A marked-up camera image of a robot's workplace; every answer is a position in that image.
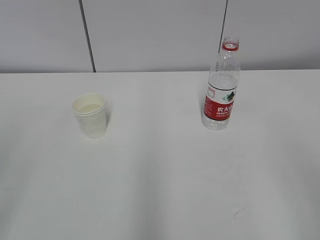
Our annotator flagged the white paper cup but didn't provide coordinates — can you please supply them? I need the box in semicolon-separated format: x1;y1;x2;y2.
71;93;107;139

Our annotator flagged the clear water bottle red label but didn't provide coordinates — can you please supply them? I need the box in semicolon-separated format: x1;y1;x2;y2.
202;36;241;131

